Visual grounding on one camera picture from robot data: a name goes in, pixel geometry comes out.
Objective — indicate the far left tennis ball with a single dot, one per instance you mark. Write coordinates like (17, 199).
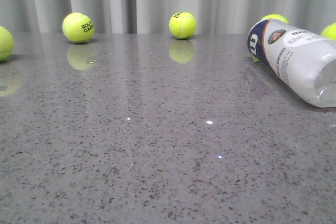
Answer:
(6, 43)

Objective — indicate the centre tennis ball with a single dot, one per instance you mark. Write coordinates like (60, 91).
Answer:
(182, 25)

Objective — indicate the clear Wilson tennis can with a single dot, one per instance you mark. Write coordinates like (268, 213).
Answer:
(303, 60)

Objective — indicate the grey pleated curtain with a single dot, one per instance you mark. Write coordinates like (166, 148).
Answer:
(168, 1)

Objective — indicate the Wilson printed tennis ball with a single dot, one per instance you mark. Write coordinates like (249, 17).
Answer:
(277, 17)

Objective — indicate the Roland Garros tennis ball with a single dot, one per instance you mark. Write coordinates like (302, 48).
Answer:
(78, 27)

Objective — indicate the far right tennis ball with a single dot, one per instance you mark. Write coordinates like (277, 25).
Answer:
(329, 31)

